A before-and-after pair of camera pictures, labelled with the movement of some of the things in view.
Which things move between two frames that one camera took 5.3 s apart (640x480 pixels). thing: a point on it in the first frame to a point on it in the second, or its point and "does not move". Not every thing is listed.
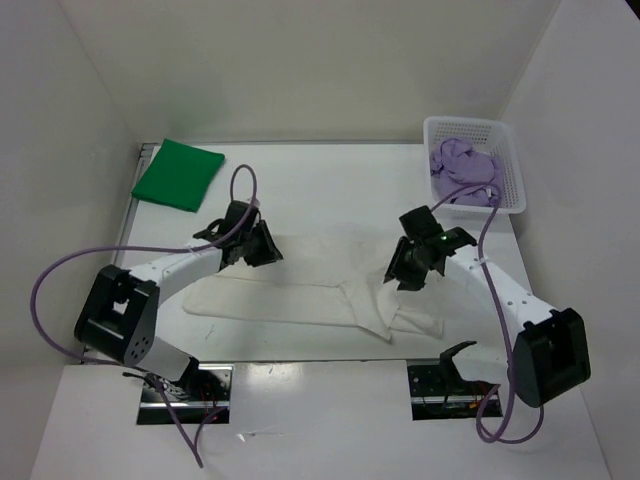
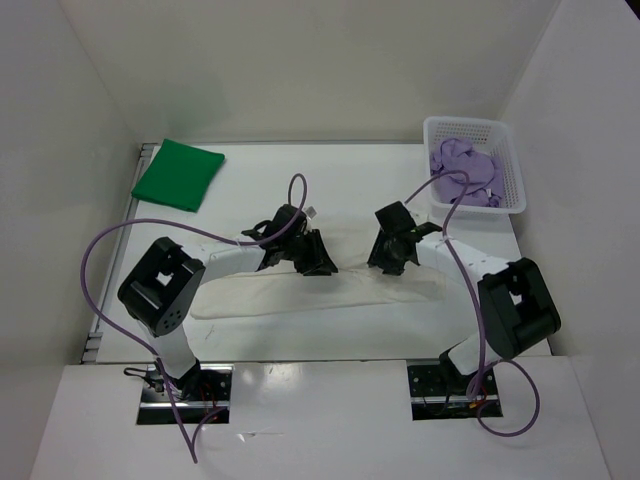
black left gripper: [264, 256] to [319, 262]
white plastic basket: [487, 135] does not move
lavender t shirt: [458, 169] does not move
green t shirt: [178, 175] does not move
